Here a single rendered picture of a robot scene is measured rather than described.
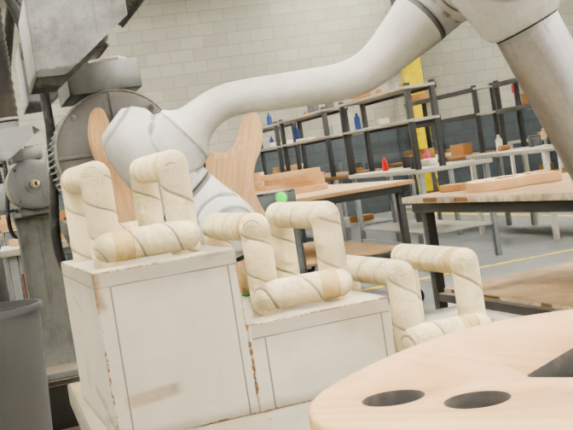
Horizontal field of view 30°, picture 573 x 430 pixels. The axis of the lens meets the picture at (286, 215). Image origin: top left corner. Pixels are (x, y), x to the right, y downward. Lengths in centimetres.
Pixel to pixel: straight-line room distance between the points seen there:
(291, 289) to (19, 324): 372
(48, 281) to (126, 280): 463
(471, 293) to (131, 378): 40
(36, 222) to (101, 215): 458
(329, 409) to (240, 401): 47
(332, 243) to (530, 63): 57
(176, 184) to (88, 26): 84
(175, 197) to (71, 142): 108
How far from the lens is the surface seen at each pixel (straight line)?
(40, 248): 568
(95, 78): 224
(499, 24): 161
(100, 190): 110
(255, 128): 207
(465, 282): 124
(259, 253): 114
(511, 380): 65
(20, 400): 485
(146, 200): 128
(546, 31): 163
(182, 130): 165
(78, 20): 192
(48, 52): 190
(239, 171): 206
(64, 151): 218
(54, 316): 571
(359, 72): 172
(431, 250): 130
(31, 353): 487
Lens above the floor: 118
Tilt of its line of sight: 3 degrees down
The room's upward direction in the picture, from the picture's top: 9 degrees counter-clockwise
